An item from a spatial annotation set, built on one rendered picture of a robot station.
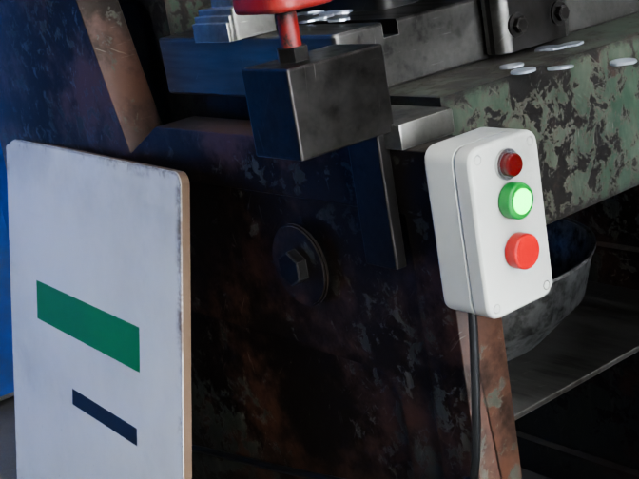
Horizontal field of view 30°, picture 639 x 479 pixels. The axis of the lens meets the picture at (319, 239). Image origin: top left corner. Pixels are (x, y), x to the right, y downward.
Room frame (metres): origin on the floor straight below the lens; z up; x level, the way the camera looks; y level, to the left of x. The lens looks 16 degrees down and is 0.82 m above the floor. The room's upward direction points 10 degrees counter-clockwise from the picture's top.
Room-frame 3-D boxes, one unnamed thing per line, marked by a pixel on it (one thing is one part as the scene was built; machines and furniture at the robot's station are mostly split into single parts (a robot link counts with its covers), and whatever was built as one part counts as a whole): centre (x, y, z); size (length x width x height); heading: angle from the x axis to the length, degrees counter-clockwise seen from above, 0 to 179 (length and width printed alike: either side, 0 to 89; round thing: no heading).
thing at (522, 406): (1.30, -0.13, 0.31); 0.43 x 0.42 x 0.01; 126
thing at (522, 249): (0.86, -0.15, 0.54); 0.03 x 0.01 x 0.03; 126
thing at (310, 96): (0.92, -0.02, 0.62); 0.10 x 0.06 x 0.20; 126
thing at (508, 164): (0.86, -0.15, 0.61); 0.02 x 0.01 x 0.02; 126
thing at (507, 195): (0.86, -0.15, 0.58); 0.03 x 0.01 x 0.03; 126
